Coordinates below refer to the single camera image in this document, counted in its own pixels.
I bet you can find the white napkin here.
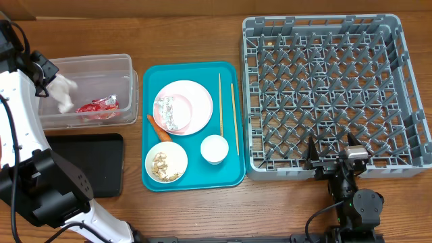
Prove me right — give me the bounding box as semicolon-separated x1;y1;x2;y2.
47;74;78;113

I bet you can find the red snack wrapper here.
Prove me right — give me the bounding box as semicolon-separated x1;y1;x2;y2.
75;94;119;122

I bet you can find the aluminium foil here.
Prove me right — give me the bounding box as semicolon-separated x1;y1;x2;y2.
154;97;179;130

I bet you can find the white bowl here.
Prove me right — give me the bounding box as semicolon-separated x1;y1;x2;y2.
144;142;188;184

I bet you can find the peanut shells and rice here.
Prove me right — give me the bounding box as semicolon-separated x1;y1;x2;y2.
151;152;180;182

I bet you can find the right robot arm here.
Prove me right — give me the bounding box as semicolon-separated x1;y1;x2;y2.
304;133;385;243

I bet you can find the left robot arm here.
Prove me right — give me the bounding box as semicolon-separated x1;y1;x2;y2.
1;20;147;242

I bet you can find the clear plastic bin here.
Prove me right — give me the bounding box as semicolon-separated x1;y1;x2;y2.
38;54;139;130

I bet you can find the grey dish rack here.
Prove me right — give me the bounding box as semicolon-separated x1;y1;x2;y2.
241;13;431;180

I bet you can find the white cup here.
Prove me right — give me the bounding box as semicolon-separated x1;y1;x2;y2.
200;135;229;165

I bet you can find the black plastic tray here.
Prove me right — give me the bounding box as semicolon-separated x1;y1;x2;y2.
47;133;124;198

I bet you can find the right wooden chopstick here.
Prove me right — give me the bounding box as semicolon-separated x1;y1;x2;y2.
230;83;240;156

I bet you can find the wooden chopstick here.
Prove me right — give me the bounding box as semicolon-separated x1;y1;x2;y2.
230;83;240;156
218;73;223;136

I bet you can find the large pink plate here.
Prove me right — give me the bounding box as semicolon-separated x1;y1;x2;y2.
156;80;213;136

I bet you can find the left wooden chopstick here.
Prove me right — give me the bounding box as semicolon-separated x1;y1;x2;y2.
218;73;223;136

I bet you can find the teal serving tray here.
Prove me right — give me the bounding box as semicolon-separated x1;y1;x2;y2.
142;61;246;192

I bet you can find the orange carrot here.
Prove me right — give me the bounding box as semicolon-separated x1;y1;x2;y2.
147;114;172;142

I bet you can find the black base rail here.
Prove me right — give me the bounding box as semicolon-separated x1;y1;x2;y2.
147;234;385;243

